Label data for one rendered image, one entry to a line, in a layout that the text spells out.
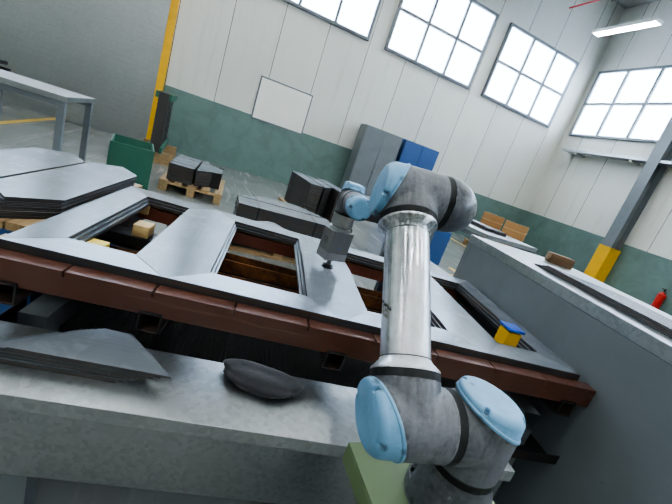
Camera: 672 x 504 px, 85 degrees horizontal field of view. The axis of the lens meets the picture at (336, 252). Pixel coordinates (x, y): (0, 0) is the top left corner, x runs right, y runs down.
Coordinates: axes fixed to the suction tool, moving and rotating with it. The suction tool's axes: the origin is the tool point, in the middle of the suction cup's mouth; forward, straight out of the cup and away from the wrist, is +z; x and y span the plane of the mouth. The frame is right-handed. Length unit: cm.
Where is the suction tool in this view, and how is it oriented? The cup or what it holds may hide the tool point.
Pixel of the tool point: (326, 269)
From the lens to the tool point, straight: 130.3
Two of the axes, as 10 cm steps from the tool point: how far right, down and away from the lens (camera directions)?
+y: -8.1, -1.2, -5.7
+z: -3.2, 9.1, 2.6
